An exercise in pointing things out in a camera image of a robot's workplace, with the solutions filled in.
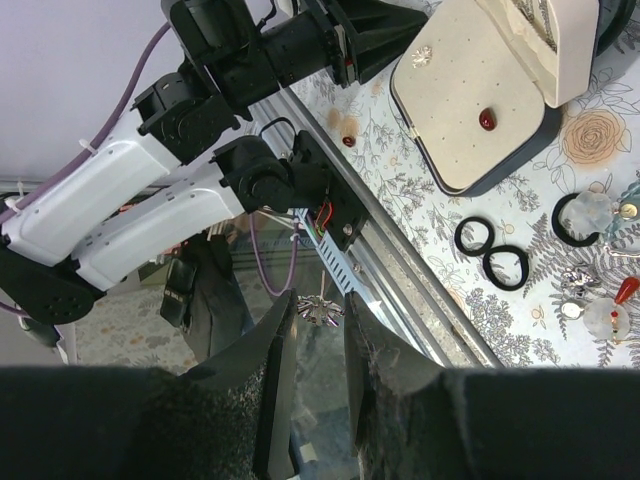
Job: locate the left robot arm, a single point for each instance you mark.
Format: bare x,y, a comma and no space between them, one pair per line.
155,174

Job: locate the red bead earring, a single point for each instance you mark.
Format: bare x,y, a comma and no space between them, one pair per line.
487,119
349,141

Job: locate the crystal flower earring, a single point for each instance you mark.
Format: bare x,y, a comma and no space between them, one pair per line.
317,309

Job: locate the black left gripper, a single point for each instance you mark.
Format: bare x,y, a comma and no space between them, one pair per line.
234,62

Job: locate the silver cluster earring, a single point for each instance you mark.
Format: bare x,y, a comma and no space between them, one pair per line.
577,281

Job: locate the white flower earring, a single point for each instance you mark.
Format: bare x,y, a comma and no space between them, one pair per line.
589,213

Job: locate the cream navy jewelry box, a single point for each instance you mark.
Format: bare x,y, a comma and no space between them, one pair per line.
524,59

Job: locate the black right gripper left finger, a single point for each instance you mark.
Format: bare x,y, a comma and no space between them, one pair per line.
227,418

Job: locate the silver flower stud in box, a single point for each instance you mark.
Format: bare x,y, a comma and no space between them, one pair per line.
422,56

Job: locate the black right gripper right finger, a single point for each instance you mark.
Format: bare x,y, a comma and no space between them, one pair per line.
411,418

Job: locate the floral patterned tablecloth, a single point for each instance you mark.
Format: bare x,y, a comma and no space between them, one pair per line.
597,150

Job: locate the dark green bangle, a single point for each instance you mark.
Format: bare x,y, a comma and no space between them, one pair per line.
560,229

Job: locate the dark purple bangle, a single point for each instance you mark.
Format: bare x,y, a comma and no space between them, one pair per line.
614,15

